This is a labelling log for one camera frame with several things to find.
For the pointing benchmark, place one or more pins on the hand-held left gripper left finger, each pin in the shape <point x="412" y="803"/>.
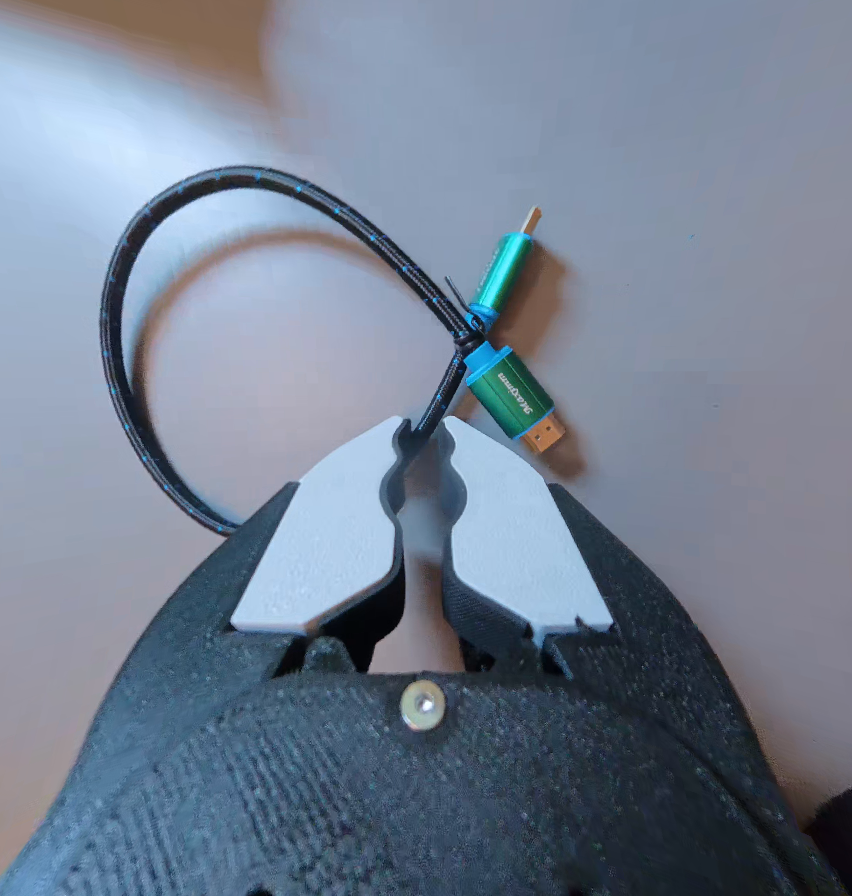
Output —
<point x="321" y="539"/>

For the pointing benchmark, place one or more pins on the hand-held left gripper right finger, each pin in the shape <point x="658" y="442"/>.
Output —
<point x="524" y="546"/>

